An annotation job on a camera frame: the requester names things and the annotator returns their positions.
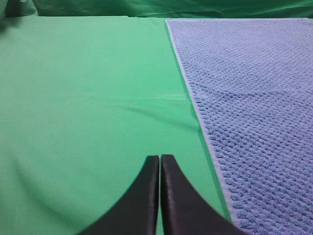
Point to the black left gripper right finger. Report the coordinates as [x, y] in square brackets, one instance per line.
[184, 211]

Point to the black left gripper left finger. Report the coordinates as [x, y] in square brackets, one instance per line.
[136, 212]

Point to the blue waffle weave towel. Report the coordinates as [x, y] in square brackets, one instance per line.
[251, 85]

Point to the green table cloth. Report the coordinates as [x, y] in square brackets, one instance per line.
[83, 101]

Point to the green backdrop cloth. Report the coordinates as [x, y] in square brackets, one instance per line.
[159, 8]

